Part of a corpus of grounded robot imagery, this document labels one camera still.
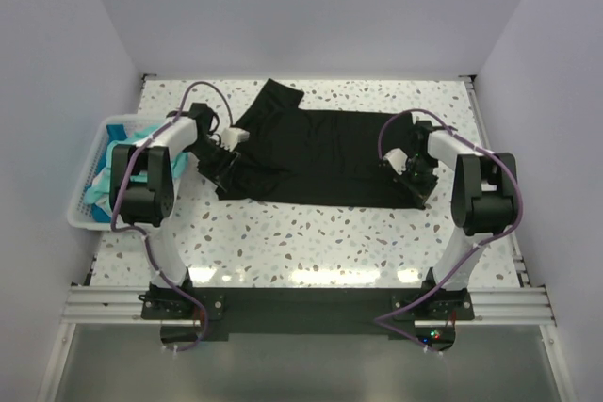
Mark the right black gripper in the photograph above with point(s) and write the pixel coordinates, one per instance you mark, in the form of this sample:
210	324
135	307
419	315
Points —
420	193

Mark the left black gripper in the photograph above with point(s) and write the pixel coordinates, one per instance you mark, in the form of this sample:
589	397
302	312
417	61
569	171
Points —
218	174

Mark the black t shirt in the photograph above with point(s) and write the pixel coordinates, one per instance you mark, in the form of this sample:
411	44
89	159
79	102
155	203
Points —
318	157

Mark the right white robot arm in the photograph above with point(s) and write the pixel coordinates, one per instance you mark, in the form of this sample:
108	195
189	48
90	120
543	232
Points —
485	200

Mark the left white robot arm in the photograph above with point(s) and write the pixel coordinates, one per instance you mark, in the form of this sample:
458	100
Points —
141	187

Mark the blue t shirt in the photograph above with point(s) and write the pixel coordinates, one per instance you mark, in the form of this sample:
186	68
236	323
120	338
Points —
116	132

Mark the teal t shirt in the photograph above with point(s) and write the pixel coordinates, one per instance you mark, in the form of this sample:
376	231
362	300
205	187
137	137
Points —
116	158

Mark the white plastic laundry basket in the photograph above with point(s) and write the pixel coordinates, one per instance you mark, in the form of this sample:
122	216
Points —
78	213

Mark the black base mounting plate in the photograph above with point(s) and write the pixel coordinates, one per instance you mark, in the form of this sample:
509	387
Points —
215	314

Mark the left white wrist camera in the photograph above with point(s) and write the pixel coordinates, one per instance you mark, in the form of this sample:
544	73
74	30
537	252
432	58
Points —
232	136

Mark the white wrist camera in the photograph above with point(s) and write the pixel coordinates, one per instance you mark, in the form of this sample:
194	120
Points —
396	159
232	136

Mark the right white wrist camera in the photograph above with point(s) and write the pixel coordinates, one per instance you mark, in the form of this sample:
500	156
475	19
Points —
396	159

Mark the aluminium frame rail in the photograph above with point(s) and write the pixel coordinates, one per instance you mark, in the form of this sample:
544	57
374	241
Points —
103	305

